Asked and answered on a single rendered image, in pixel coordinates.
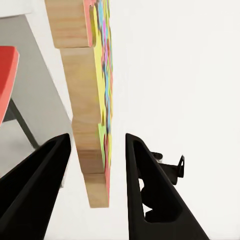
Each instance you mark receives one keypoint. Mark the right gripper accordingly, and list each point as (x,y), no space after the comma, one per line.
(173,171)

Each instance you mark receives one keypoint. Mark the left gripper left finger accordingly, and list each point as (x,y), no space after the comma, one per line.
(29,191)

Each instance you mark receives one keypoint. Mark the desk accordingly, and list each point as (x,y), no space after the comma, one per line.
(35,113)

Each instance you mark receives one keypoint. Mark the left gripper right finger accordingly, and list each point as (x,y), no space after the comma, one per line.
(174,220)

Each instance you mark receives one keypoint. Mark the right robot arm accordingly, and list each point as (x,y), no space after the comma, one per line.
(172,171)

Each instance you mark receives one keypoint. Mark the jigsaw puzzle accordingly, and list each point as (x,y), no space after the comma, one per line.
(81,30)

